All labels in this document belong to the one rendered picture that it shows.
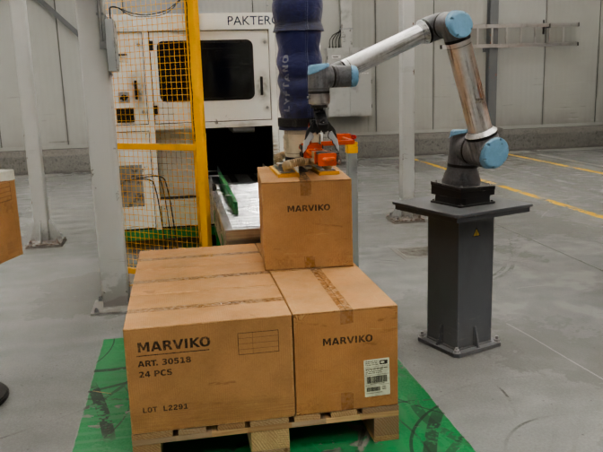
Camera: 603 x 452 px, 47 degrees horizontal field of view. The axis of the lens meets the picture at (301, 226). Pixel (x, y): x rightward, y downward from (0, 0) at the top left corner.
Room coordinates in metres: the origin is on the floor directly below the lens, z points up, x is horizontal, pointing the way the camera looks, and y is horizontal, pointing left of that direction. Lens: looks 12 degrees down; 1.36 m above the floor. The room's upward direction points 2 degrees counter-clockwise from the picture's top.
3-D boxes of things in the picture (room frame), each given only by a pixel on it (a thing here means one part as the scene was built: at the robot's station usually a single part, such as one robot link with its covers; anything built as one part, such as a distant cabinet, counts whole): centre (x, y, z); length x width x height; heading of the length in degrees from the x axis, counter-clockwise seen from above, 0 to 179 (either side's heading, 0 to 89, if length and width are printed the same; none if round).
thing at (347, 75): (2.99, -0.19, 1.39); 0.12 x 0.12 x 0.09; 21
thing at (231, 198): (5.12, 0.59, 0.60); 1.60 x 0.10 x 0.09; 10
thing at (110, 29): (4.24, 1.09, 1.62); 0.20 x 0.05 x 0.30; 10
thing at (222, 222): (4.76, 0.59, 0.50); 2.31 x 0.05 x 0.19; 10
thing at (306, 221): (3.30, 0.00, 0.74); 0.60 x 0.40 x 0.40; 5
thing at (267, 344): (2.95, 0.24, 0.34); 1.20 x 1.00 x 0.40; 10
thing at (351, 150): (4.32, -0.33, 0.50); 0.07 x 0.07 x 1.00; 10
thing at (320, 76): (2.94, -0.09, 1.38); 0.10 x 0.09 x 0.12; 111
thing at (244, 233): (3.67, 0.07, 0.58); 0.70 x 0.03 x 0.06; 100
